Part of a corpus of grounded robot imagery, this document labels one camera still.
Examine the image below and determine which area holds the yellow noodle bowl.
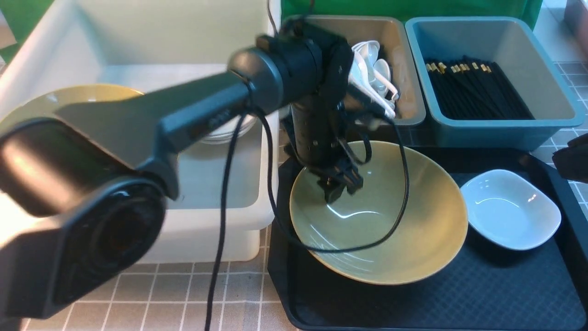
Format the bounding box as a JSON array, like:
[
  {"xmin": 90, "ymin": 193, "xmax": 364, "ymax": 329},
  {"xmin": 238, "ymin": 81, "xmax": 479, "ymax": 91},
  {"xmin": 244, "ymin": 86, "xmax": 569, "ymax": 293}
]
[{"xmin": 289, "ymin": 141, "xmax": 468, "ymax": 285}]

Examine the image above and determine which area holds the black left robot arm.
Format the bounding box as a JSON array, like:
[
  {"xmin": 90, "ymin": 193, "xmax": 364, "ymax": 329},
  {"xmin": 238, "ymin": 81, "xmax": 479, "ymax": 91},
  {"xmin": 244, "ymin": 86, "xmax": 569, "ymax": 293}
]
[{"xmin": 1, "ymin": 20, "xmax": 353, "ymax": 323}]

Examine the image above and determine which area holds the white plastic dish tub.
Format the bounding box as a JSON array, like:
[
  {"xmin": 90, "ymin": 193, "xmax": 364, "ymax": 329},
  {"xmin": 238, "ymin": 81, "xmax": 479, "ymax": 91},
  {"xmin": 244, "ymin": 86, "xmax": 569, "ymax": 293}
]
[{"xmin": 1, "ymin": 0, "xmax": 281, "ymax": 263}]

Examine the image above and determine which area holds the white square sauce dish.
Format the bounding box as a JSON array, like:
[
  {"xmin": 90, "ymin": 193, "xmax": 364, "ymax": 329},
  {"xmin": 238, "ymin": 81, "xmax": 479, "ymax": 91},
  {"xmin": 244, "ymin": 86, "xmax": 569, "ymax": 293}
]
[{"xmin": 460, "ymin": 169, "xmax": 562, "ymax": 251}]

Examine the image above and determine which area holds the grey checkered tablecloth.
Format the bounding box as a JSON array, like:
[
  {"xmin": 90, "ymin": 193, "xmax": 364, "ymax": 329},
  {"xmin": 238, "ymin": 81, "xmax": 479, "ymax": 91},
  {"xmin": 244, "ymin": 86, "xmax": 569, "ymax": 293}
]
[{"xmin": 0, "ymin": 60, "xmax": 588, "ymax": 331}]

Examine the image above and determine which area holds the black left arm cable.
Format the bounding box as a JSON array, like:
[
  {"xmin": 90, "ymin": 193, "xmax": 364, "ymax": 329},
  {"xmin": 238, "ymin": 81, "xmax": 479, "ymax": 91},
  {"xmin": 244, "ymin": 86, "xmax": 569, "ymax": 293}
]
[{"xmin": 204, "ymin": 0, "xmax": 410, "ymax": 331}]

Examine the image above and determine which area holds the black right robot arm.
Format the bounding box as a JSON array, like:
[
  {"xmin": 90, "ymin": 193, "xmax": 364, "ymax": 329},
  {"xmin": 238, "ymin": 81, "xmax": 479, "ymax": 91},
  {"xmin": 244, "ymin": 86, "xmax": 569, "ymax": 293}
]
[{"xmin": 552, "ymin": 134, "xmax": 588, "ymax": 184}]

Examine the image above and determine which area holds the pile of black chopsticks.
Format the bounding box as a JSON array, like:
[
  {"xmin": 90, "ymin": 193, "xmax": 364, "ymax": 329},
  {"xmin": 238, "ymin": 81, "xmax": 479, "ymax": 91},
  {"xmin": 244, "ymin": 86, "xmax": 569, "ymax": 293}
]
[{"xmin": 425, "ymin": 56, "xmax": 535, "ymax": 121}]

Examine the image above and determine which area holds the stack of white dishes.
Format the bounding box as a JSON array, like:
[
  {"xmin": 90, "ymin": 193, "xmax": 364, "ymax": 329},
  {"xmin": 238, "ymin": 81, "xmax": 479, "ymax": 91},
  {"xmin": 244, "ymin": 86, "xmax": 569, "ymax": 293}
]
[{"xmin": 199, "ymin": 115, "xmax": 257, "ymax": 145}]

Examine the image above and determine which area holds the teal plastic chopstick bin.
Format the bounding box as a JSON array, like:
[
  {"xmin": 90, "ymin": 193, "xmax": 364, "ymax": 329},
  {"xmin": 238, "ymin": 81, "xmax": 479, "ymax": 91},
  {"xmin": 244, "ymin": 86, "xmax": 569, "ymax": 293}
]
[{"xmin": 405, "ymin": 17, "xmax": 585, "ymax": 151}]

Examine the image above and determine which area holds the pile of white spoons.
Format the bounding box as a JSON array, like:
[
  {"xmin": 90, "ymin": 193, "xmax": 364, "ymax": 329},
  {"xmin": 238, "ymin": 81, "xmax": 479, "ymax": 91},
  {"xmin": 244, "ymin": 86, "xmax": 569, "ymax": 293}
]
[{"xmin": 349, "ymin": 40, "xmax": 400, "ymax": 119}]

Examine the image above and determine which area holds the black plastic serving tray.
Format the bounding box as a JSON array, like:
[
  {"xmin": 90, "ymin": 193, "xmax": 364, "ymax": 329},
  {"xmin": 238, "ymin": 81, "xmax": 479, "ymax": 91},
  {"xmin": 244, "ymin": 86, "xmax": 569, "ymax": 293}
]
[{"xmin": 267, "ymin": 147, "xmax": 587, "ymax": 331}]

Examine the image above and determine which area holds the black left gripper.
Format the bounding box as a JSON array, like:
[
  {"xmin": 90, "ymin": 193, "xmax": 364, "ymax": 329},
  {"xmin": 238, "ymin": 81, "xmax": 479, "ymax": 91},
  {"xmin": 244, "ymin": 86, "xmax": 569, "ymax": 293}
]
[{"xmin": 282, "ymin": 99, "xmax": 363, "ymax": 205}]

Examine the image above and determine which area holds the brown plastic spoon bin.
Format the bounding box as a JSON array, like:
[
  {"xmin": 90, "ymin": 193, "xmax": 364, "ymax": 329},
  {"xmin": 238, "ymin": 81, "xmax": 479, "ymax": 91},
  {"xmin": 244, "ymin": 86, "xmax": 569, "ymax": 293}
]
[{"xmin": 307, "ymin": 15, "xmax": 426, "ymax": 146}]

